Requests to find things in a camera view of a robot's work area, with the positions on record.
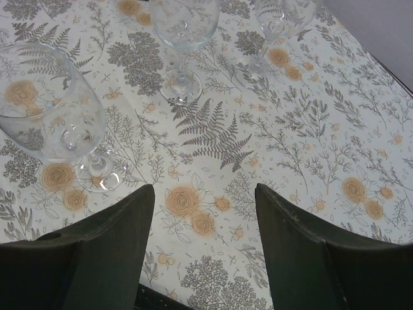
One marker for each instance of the wine glass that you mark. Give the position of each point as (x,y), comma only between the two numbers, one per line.
(184,26)
(50,111)
(278,19)

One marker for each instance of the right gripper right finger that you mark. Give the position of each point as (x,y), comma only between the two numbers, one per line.
(312,264)

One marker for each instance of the floral tablecloth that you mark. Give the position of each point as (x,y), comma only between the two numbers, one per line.
(332,134)

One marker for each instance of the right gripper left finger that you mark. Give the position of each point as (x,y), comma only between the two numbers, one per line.
(94,263)

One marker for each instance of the near wine glass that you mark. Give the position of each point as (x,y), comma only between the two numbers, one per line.
(50,111)

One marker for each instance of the far wine glass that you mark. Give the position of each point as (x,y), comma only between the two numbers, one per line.
(278,19)

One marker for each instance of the middle wine glass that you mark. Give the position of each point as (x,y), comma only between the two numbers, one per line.
(184,26)

